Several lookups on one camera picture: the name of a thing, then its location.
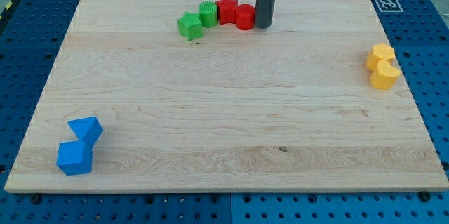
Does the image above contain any green star block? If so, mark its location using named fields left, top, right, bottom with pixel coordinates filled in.
left=177, top=11, right=203, bottom=41

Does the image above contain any red star block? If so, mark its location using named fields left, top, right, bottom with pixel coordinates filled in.
left=215, top=0, right=238, bottom=25

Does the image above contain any red cylinder block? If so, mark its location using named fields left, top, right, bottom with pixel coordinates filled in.
left=235, top=4, right=255, bottom=30

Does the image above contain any green cylinder block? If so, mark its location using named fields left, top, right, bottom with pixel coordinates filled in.
left=199, top=1, right=218, bottom=28

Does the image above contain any white fiducial marker tag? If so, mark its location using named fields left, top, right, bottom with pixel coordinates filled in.
left=374, top=0, right=403, bottom=13

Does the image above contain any yellow hexagon block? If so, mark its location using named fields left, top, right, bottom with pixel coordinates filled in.
left=366, top=43, right=396, bottom=71

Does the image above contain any light wooden board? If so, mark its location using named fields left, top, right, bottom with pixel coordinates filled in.
left=5, top=0, right=448, bottom=194

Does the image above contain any yellow heart block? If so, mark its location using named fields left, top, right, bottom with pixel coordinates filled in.
left=369, top=60, right=401, bottom=90

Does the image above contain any blue triangle block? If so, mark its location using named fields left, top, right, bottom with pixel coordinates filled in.
left=68, top=117, right=103, bottom=149

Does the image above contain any blue cube block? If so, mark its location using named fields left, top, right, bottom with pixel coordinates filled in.
left=56, top=140, right=93, bottom=176

